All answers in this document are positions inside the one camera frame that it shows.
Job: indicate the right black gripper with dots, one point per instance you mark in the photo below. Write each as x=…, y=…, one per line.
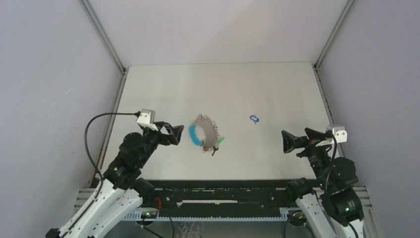
x=290, y=141

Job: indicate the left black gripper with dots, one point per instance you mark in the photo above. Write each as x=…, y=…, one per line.
x=166, y=139

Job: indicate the large keyring with key tags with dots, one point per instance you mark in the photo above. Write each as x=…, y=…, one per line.
x=203, y=132

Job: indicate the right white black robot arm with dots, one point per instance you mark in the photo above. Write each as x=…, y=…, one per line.
x=338, y=212

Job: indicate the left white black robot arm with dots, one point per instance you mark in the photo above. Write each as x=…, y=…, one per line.
x=121, y=189

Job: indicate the blue key tag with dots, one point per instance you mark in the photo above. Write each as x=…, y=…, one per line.
x=254, y=118

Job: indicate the right circuit board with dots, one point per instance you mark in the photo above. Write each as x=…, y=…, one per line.
x=297, y=219

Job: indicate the circuit board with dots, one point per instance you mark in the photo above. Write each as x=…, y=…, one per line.
x=149, y=215
x=297, y=219

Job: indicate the left circuit board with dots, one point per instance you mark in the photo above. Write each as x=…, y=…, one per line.
x=149, y=215

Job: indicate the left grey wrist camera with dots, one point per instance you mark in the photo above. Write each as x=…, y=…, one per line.
x=146, y=119

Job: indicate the left aluminium frame post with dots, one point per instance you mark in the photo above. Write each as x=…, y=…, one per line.
x=103, y=36

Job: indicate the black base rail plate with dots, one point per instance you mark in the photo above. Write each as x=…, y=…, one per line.
x=222, y=199

